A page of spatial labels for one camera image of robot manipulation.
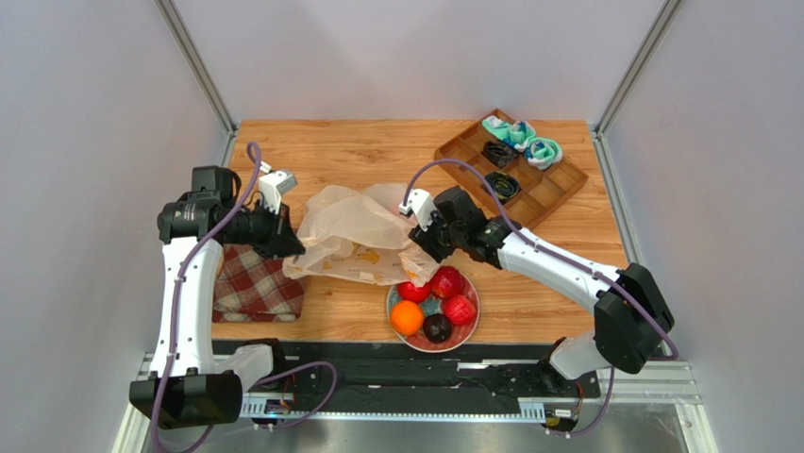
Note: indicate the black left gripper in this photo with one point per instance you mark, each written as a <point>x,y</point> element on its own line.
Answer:
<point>281,241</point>

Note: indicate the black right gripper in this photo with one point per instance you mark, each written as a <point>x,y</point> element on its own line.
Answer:
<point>438,238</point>

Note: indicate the red fake apple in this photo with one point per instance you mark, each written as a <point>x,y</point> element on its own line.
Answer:
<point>447,282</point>

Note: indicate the translucent white plastic bag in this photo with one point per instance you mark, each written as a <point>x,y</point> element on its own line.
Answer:
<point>359,237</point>

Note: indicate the red fake tomato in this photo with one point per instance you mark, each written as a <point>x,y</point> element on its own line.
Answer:
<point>408,291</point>

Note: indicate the red fake pomegranate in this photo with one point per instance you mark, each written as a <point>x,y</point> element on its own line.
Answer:
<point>459,310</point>

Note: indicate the orange fake fruit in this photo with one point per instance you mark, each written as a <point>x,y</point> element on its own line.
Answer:
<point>406,318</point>

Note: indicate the dark purple fake fruit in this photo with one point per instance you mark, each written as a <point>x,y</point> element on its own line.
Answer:
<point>437,328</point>

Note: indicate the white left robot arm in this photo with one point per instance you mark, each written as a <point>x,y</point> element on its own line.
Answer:
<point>185,386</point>

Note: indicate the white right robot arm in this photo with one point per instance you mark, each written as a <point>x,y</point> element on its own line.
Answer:
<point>631,317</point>

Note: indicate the red plaid folded cloth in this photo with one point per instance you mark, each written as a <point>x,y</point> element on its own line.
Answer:
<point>249,288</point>

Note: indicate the dark blue yellow rolled sock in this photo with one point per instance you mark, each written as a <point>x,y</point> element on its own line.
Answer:
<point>504,186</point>

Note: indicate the black rolled sock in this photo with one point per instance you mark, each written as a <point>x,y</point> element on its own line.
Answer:
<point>500,154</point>

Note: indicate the wooden compartment tray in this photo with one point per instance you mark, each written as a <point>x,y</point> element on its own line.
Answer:
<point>540,193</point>

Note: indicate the teal white rolled sock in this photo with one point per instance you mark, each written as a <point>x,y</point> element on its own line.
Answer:
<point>520,135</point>

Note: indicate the teal blue rolled sock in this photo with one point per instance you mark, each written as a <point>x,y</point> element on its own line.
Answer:
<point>542,153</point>

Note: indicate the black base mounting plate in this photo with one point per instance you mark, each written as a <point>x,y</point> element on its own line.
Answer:
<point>362,378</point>

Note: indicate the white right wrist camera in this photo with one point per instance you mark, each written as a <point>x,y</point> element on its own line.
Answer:
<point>420,205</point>

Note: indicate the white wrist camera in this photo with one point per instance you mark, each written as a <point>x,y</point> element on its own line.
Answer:
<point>272,185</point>
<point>420,205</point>

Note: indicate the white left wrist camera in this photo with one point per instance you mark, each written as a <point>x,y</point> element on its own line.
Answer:
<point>272,185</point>

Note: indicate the aluminium frame rail left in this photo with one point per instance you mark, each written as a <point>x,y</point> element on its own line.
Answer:
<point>184,40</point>

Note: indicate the aluminium frame rail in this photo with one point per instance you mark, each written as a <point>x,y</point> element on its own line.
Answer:
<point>184,40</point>
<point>648,47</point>

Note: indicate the aluminium frame rail right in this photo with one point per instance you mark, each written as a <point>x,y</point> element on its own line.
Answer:
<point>648,47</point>

